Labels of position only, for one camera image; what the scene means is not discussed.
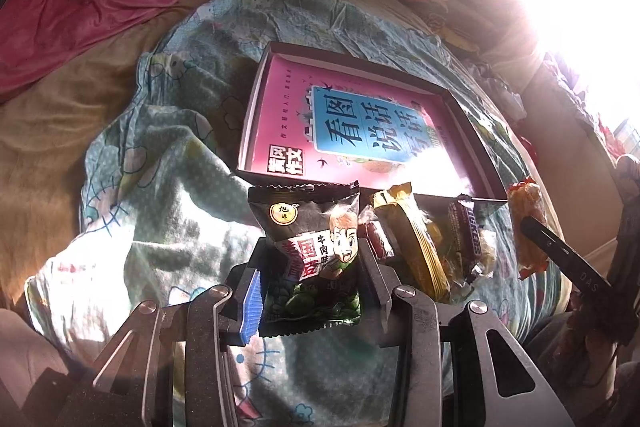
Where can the brown Snickers bar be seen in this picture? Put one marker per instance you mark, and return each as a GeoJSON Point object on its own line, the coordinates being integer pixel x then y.
{"type": "Point", "coordinates": [472, 252]}

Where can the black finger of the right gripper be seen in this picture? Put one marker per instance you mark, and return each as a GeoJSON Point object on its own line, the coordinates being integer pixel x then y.
{"type": "Point", "coordinates": [588, 281]}

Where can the pink cardboard box tray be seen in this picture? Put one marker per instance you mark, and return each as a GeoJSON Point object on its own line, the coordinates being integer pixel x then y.
{"type": "Point", "coordinates": [320, 116]}

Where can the orange cracker packet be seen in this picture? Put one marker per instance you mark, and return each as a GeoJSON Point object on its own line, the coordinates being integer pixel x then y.
{"type": "Point", "coordinates": [527, 213]}

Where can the yellow wafer bar wrapper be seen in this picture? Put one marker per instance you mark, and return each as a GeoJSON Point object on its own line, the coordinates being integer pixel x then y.
{"type": "Point", "coordinates": [402, 218]}

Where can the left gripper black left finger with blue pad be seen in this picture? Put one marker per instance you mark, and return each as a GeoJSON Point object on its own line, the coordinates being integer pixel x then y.
{"type": "Point", "coordinates": [131, 383]}

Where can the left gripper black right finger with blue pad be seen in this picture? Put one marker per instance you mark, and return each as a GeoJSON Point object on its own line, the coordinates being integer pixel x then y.
{"type": "Point", "coordinates": [457, 365]}

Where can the teal cartoon print blanket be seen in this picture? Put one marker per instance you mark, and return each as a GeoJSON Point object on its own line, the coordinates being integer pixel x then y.
{"type": "Point", "coordinates": [163, 217]}

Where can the green peas snack packet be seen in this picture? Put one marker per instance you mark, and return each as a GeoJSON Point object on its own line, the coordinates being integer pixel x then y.
{"type": "Point", "coordinates": [309, 267]}

